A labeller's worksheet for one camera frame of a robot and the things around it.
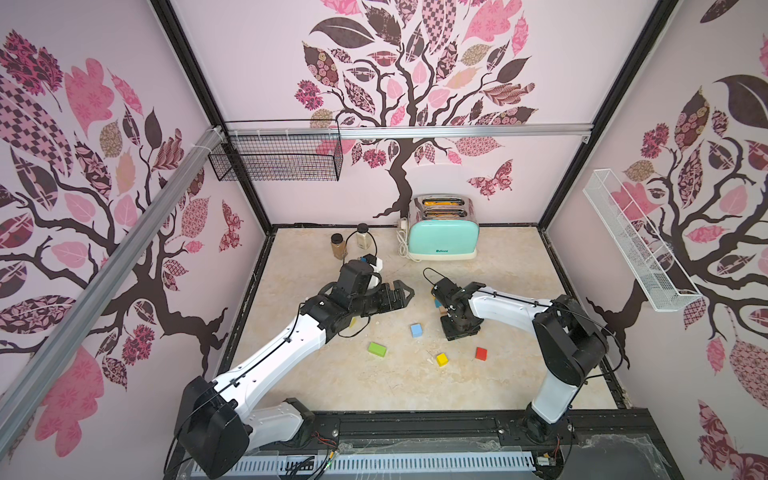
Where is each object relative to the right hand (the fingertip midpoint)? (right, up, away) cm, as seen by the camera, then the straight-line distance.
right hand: (457, 335), depth 90 cm
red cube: (+6, -5, -3) cm, 9 cm away
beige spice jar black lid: (-31, +31, +19) cm, 48 cm away
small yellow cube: (-6, -6, -5) cm, 9 cm away
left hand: (-18, +13, -14) cm, 26 cm away
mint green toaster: (-3, +34, +10) cm, 36 cm away
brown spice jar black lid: (-40, +28, +14) cm, 51 cm away
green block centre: (-25, -4, -2) cm, 25 cm away
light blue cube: (-13, +1, 0) cm, 13 cm away
